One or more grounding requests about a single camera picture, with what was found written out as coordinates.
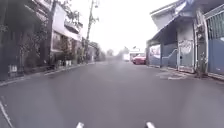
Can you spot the distant trees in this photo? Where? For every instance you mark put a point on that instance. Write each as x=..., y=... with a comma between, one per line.
x=122, y=51

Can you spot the white building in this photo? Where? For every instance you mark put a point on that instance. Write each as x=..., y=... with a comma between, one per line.
x=136, y=51

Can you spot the red car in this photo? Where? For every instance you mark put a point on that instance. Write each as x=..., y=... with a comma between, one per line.
x=139, y=59

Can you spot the grey asphalt road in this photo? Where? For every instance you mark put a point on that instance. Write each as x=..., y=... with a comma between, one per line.
x=110, y=96

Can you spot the utility pole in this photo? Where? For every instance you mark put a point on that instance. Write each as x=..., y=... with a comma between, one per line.
x=89, y=30

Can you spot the pale building with awning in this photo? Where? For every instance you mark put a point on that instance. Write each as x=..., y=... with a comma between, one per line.
x=63, y=30

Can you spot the robot's own part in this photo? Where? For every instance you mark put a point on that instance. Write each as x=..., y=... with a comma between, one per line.
x=150, y=125
x=80, y=125

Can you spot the concrete kerb strip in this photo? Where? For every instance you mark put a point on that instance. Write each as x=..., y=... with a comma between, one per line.
x=40, y=73

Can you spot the building with blue gates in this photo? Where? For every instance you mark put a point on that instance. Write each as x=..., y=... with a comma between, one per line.
x=186, y=40

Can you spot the dark building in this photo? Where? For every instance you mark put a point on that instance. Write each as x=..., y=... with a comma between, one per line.
x=16, y=36

